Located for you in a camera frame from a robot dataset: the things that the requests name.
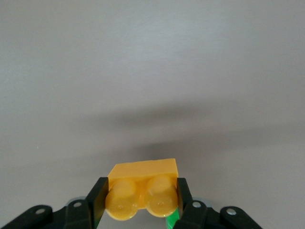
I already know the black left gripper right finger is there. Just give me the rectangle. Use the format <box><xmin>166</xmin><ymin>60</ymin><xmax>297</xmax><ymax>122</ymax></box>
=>
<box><xmin>175</xmin><ymin>177</ymin><xmax>208</xmax><ymax>229</ymax></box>

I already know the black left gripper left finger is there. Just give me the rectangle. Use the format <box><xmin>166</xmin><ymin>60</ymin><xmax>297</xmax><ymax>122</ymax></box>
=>
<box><xmin>64</xmin><ymin>177</ymin><xmax>109</xmax><ymax>229</ymax></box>

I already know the yellow two-stud block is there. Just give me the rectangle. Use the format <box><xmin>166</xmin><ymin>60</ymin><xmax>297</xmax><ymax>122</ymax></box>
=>
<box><xmin>104</xmin><ymin>157</ymin><xmax>180</xmax><ymax>222</ymax></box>

